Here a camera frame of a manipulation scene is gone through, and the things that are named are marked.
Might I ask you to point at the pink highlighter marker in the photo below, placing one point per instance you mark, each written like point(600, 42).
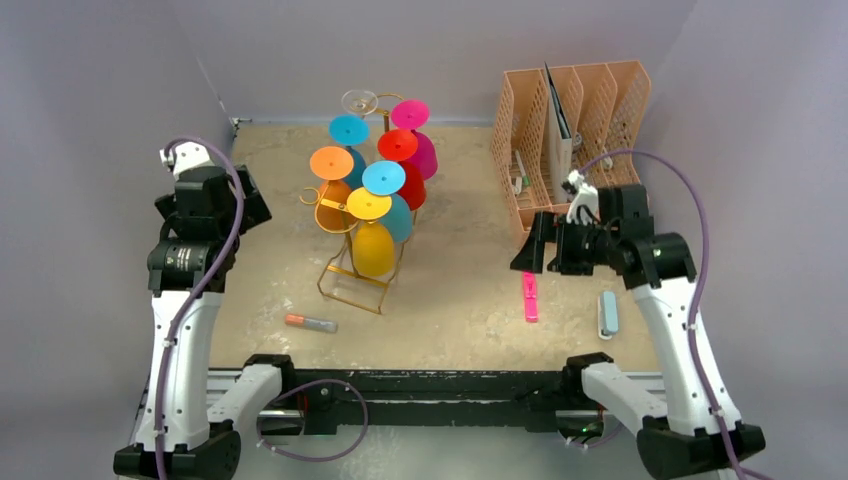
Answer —
point(530, 297)

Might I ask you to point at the orange wine glass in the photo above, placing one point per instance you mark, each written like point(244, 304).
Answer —
point(332, 164)

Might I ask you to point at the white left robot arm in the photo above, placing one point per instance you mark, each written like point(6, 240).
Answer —
point(180, 437)

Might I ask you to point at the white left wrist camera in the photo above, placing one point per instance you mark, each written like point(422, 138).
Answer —
point(185, 156)

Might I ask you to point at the clear wine glass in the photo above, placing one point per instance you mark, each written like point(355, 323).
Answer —
point(360, 102)

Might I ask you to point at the gold wire glass rack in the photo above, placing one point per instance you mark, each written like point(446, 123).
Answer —
point(339, 279)

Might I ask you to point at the light blue wine glass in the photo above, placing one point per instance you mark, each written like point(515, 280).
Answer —
point(385, 179)

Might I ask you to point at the yellow wine glass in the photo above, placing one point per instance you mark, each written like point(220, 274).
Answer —
point(373, 247)

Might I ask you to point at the peach plastic file organizer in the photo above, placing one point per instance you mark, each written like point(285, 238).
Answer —
point(604, 105)

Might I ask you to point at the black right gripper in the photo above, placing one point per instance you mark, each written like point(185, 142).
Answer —
point(556, 244)

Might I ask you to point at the red wine glass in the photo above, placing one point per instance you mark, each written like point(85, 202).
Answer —
point(399, 146)

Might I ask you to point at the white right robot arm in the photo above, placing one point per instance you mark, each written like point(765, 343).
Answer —
point(696, 428)

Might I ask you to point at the orange grey marker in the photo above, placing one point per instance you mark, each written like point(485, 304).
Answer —
point(309, 323)

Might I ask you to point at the white folder in organizer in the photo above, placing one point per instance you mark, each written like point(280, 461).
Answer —
point(559, 142)

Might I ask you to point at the light blue white eraser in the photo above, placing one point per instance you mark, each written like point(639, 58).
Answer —
point(608, 318)

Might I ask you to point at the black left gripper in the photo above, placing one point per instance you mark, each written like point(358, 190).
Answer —
point(255, 212)

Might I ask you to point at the magenta wine glass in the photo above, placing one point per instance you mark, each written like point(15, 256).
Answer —
point(411, 115)

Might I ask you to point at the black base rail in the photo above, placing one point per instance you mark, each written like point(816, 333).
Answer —
point(536, 401)

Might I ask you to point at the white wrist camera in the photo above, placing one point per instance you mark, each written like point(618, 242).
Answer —
point(584, 199)
point(185, 156)

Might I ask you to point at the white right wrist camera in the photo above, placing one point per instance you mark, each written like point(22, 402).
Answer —
point(584, 199)

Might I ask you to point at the teal rear wine glass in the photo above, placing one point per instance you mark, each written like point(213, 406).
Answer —
point(350, 131)

